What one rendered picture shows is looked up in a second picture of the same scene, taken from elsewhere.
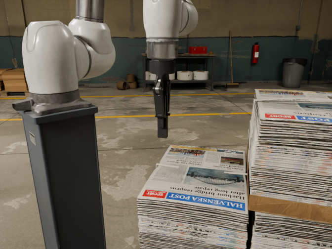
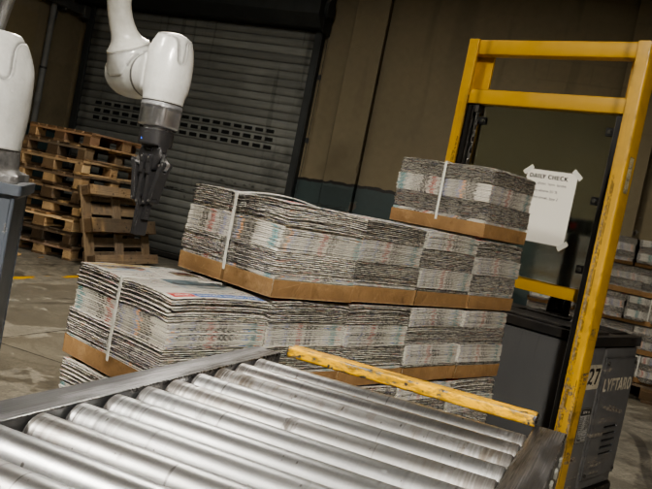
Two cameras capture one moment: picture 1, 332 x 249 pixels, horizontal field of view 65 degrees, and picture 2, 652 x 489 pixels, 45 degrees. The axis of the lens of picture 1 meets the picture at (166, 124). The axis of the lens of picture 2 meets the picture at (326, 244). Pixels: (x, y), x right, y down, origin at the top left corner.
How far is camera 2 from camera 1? 143 cm
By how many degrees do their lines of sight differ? 63
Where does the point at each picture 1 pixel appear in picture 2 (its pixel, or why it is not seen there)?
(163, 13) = (187, 80)
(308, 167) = (311, 248)
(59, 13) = not seen: outside the picture
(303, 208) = (307, 288)
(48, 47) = (28, 78)
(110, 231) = not seen: outside the picture
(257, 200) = (278, 285)
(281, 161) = (297, 244)
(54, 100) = (14, 161)
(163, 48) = (177, 117)
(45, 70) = (18, 112)
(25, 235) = not seen: outside the picture
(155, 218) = (186, 324)
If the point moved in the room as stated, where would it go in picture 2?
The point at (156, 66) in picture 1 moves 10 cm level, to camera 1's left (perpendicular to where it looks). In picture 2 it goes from (163, 138) to (132, 130)
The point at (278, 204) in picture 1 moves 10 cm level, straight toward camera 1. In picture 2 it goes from (292, 287) to (315, 296)
